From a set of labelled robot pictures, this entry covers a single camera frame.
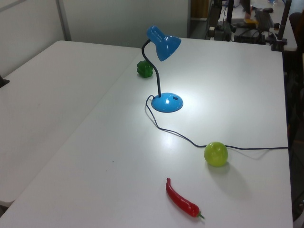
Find blue gooseneck desk lamp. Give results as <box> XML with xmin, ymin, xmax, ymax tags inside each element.
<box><xmin>142</xmin><ymin>25</ymin><xmax>184</xmax><ymax>113</ymax></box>

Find dark green bell pepper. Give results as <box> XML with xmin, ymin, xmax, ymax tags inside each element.
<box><xmin>136</xmin><ymin>60</ymin><xmax>153</xmax><ymax>78</ymax></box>

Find yellow-green apple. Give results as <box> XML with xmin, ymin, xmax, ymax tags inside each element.
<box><xmin>203</xmin><ymin>142</ymin><xmax>230</xmax><ymax>167</ymax></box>

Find red chili pepper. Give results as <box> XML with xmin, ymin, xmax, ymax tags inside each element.
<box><xmin>165</xmin><ymin>177</ymin><xmax>205</xmax><ymax>219</ymax></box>

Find grey shelf with wood panel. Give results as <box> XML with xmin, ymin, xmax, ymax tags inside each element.
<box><xmin>187</xmin><ymin>0</ymin><xmax>210</xmax><ymax>39</ymax></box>

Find dark equipment device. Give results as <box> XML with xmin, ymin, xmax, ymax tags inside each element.
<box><xmin>208</xmin><ymin>3</ymin><xmax>233</xmax><ymax>40</ymax></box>

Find black electronics box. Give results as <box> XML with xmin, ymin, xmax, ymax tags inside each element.
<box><xmin>234</xmin><ymin>28</ymin><xmax>266</xmax><ymax>45</ymax></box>

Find person leg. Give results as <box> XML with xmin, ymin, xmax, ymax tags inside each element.
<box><xmin>241</xmin><ymin>0</ymin><xmax>253</xmax><ymax>19</ymax></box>

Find black keyboard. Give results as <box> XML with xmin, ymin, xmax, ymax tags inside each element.
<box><xmin>254</xmin><ymin>9</ymin><xmax>274</xmax><ymax>29</ymax></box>

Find dark office chair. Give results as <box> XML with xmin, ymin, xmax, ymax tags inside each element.
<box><xmin>288</xmin><ymin>11</ymin><xmax>304</xmax><ymax>72</ymax></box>

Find black lamp power cable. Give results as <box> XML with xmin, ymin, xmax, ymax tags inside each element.
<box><xmin>144</xmin><ymin>95</ymin><xmax>289</xmax><ymax>151</ymax></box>

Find black upright stand post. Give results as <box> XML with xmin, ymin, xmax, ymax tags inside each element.
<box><xmin>226</xmin><ymin>0</ymin><xmax>236</xmax><ymax>26</ymax></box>

